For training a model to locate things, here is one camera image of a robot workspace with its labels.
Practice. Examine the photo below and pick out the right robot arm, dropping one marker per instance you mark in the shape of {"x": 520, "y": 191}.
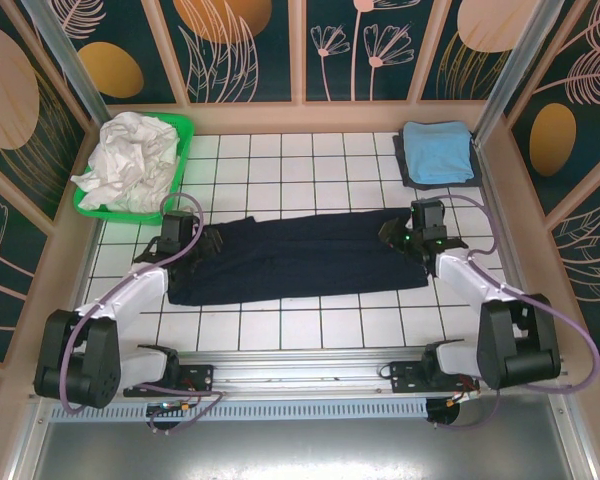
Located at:
{"x": 520, "y": 350}

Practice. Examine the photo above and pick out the black base plate of left arm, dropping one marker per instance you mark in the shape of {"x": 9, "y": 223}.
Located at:
{"x": 200, "y": 377}

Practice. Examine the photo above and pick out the white crumpled t-shirts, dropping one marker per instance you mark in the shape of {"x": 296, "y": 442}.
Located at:
{"x": 125, "y": 155}

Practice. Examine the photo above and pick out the grey metal sheet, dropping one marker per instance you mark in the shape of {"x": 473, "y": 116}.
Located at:
{"x": 300, "y": 450}

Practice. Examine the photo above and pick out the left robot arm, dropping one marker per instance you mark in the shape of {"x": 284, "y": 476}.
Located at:
{"x": 75, "y": 360}

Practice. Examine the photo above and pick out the black base plate of right arm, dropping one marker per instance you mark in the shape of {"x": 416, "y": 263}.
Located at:
{"x": 405, "y": 377}

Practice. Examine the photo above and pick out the aluminium corner post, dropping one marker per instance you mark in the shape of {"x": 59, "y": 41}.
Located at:
{"x": 70, "y": 60}
{"x": 512, "y": 65}

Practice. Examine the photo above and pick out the green plastic basket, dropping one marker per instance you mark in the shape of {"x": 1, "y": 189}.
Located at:
{"x": 182, "y": 150}

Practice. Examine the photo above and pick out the dark grey folded t-shirt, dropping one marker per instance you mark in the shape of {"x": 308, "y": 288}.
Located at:
{"x": 398, "y": 150}

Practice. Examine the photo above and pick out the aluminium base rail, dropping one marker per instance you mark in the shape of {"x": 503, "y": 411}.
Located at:
{"x": 290, "y": 370}

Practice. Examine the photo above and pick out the navy blue t-shirt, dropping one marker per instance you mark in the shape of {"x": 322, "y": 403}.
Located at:
{"x": 305, "y": 260}

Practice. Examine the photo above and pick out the light blue folded t-shirt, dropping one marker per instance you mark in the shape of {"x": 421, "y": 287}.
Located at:
{"x": 435, "y": 150}

